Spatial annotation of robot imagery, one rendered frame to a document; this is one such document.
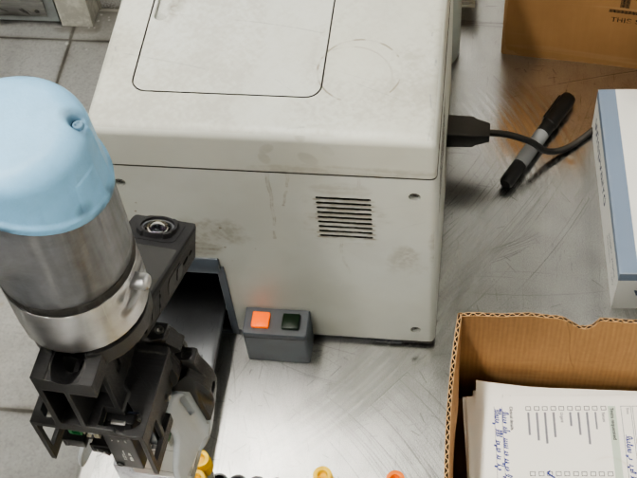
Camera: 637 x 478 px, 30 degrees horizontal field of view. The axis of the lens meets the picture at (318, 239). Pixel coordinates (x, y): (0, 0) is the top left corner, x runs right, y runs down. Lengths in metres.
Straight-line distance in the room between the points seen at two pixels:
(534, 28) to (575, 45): 0.05
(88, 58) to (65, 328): 2.05
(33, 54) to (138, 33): 1.73
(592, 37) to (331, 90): 0.47
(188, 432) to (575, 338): 0.36
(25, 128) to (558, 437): 0.60
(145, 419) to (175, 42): 0.37
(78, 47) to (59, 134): 2.14
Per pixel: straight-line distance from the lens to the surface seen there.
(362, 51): 0.95
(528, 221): 1.22
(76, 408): 0.69
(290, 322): 1.09
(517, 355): 1.03
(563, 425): 1.03
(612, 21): 1.31
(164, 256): 0.75
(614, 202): 1.16
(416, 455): 1.08
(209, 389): 0.78
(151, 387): 0.72
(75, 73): 2.65
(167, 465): 0.88
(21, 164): 0.55
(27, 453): 2.15
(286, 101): 0.92
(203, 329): 1.11
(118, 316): 0.65
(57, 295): 0.61
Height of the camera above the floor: 1.86
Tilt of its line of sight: 55 degrees down
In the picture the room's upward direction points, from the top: 7 degrees counter-clockwise
